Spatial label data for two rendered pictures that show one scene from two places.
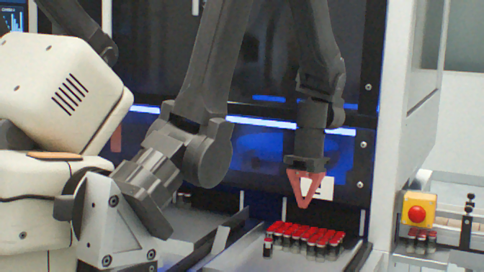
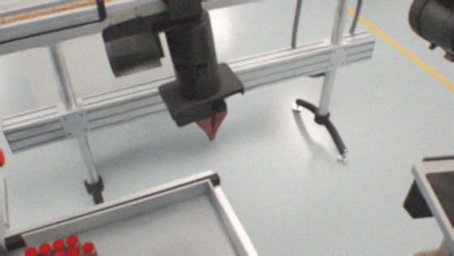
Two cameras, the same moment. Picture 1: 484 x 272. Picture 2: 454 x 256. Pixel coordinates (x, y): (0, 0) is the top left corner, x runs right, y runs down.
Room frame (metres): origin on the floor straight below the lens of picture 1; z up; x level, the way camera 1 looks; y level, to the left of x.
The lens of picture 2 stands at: (1.45, 0.22, 1.51)
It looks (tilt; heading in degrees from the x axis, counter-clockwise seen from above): 42 degrees down; 225
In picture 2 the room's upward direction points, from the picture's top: straight up
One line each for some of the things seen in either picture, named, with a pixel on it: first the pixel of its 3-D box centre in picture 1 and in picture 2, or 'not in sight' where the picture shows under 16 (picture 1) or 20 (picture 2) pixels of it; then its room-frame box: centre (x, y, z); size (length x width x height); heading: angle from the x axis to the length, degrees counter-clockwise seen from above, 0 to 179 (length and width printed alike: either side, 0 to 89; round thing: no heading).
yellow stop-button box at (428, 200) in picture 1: (419, 209); not in sight; (1.43, -0.43, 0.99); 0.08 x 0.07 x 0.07; 158
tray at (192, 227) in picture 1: (178, 220); not in sight; (1.54, 0.16, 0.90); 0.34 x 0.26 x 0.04; 158
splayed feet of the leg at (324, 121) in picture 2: not in sight; (320, 123); (-0.07, -0.58, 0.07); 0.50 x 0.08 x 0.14; 68
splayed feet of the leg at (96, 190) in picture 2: not in sight; (96, 191); (0.99, -1.02, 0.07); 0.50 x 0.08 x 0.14; 68
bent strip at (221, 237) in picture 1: (211, 247); not in sight; (1.33, 0.06, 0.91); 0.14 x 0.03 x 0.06; 158
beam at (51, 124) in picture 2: not in sight; (210, 83); (0.49, -0.81, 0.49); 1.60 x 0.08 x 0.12; 158
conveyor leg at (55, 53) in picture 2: not in sight; (75, 125); (0.99, -1.02, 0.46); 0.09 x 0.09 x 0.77; 68
